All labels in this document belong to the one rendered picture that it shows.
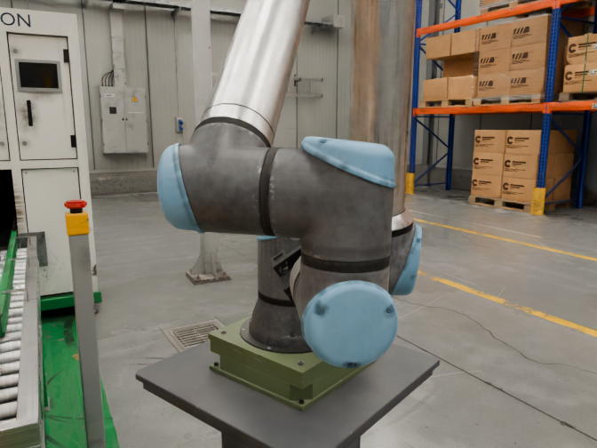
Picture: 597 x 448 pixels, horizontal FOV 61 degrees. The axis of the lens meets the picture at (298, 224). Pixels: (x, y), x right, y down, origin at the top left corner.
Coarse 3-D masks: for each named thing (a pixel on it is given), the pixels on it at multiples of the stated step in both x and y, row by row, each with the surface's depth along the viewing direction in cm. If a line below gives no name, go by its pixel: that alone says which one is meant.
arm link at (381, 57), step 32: (352, 0) 86; (384, 0) 82; (416, 0) 85; (352, 32) 88; (384, 32) 84; (352, 64) 89; (384, 64) 85; (352, 96) 91; (384, 96) 88; (352, 128) 93; (384, 128) 90; (416, 224) 103; (416, 256) 97
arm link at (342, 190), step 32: (288, 160) 48; (320, 160) 46; (352, 160) 45; (384, 160) 46; (288, 192) 47; (320, 192) 46; (352, 192) 46; (384, 192) 47; (288, 224) 48; (320, 224) 47; (352, 224) 46; (384, 224) 47; (320, 256) 47; (352, 256) 47; (384, 256) 48
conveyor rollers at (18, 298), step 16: (0, 256) 294; (16, 256) 291; (0, 272) 257; (16, 272) 259; (16, 288) 236; (16, 304) 213; (16, 320) 197; (16, 336) 182; (0, 352) 172; (16, 352) 167; (0, 368) 157; (16, 368) 158; (0, 384) 149; (16, 384) 150; (0, 400) 141; (16, 400) 143; (0, 416) 133
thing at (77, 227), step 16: (80, 224) 166; (80, 240) 167; (80, 256) 168; (80, 272) 169; (80, 288) 170; (80, 304) 171; (80, 320) 172; (80, 336) 172; (96, 336) 175; (80, 352) 173; (96, 352) 176; (80, 368) 177; (96, 368) 177; (96, 384) 178; (96, 400) 179; (96, 416) 180; (96, 432) 181
